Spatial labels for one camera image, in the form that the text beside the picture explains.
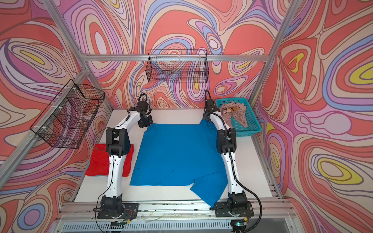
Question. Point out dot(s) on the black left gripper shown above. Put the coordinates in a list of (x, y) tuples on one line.
[(142, 125)]

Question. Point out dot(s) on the beige t shirt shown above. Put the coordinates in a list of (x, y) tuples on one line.
[(236, 111)]

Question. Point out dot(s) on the aluminium horizontal back bar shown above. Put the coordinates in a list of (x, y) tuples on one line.
[(142, 57)]

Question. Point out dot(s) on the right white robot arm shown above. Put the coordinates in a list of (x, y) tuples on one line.
[(226, 144)]

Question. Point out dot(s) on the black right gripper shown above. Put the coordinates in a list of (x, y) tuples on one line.
[(206, 116)]

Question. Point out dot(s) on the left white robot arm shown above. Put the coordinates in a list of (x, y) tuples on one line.
[(118, 147)]

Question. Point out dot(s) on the folded red t shirt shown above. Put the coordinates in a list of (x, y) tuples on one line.
[(99, 162)]

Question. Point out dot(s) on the blue t shirt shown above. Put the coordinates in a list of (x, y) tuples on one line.
[(182, 155)]

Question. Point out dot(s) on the aluminium left frame post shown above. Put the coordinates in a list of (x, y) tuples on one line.
[(41, 63)]

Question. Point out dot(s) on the black wire basket wall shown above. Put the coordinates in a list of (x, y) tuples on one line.
[(170, 70), (69, 121)]

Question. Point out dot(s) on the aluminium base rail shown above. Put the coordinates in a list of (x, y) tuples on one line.
[(277, 216)]

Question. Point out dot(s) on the teal plastic laundry basket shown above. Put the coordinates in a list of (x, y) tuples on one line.
[(253, 124)]

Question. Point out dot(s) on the black wire basket left wall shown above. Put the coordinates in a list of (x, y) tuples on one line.
[(69, 121)]

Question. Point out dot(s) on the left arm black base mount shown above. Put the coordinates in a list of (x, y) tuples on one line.
[(115, 208)]

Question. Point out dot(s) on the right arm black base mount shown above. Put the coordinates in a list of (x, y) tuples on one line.
[(236, 205)]

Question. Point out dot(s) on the black wire basket back wall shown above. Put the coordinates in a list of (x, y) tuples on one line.
[(170, 70)]

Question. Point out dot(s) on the aluminium frame corner post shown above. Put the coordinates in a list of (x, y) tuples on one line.
[(289, 16)]

